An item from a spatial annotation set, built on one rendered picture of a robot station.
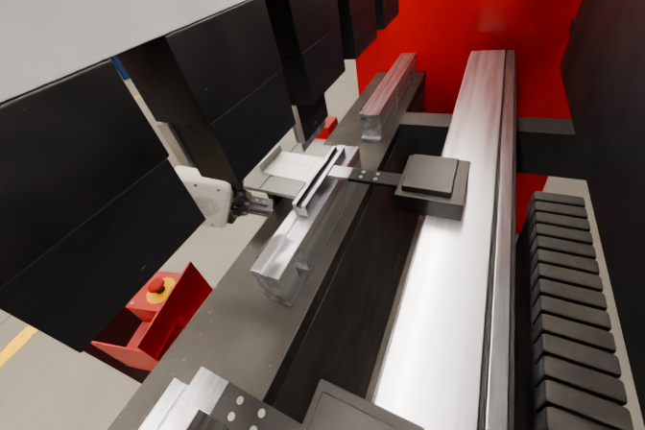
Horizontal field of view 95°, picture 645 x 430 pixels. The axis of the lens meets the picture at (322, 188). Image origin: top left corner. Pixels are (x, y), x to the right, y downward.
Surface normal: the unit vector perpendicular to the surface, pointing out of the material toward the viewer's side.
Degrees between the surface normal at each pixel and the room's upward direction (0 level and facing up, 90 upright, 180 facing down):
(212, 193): 85
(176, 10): 90
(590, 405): 0
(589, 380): 0
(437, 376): 0
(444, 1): 90
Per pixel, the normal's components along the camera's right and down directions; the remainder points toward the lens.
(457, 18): -0.42, 0.65
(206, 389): -0.18, -0.75
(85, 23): 0.89, 0.15
